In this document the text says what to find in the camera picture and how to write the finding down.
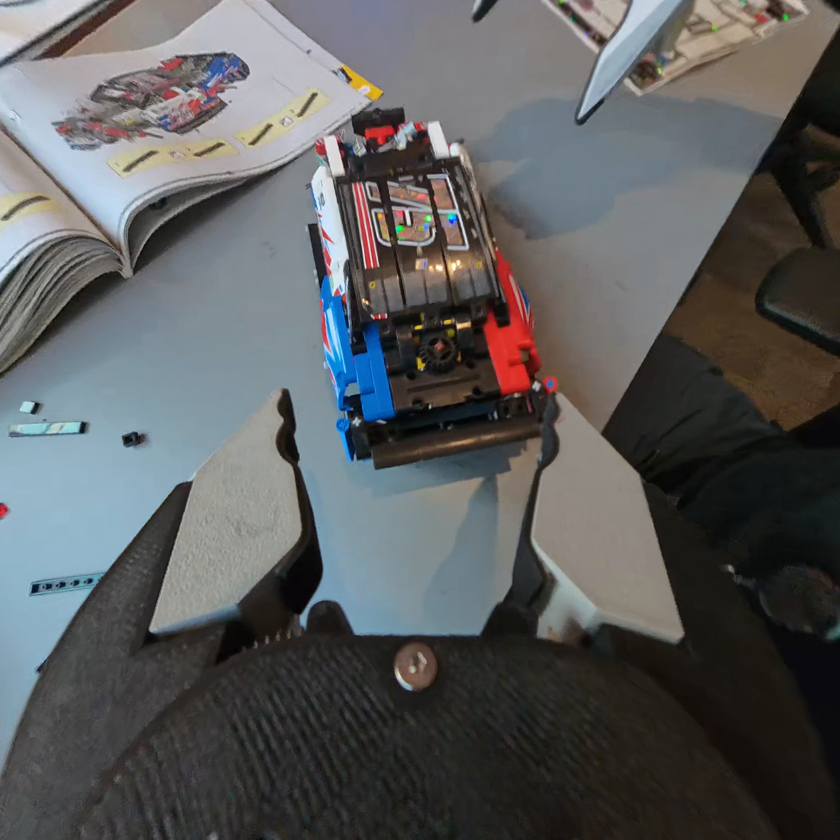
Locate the small black square brick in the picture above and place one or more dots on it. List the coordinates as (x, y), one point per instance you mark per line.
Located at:
(133, 439)

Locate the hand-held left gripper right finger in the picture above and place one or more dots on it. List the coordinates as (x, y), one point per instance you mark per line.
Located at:
(597, 525)

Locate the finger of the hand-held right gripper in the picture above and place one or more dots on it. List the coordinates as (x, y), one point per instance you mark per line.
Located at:
(487, 8)
(633, 52)

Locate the long black smooth tile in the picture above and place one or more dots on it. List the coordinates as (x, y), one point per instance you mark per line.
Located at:
(47, 428)

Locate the long black brick plate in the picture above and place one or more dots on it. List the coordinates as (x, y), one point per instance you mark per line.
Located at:
(65, 584)

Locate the person's leg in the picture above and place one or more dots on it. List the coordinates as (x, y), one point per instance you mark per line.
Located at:
(722, 459)

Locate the grey desk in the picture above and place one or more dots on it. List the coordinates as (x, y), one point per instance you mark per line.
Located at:
(197, 328)

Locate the toy brick race car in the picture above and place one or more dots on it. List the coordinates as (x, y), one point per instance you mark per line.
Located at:
(420, 262)

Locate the toy car instruction booklet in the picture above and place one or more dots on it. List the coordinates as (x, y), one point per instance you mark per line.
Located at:
(197, 131)

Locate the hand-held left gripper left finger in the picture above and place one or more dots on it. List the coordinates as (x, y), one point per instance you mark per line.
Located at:
(223, 518)

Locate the black office chair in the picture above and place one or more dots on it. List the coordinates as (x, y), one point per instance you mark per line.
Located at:
(800, 295)

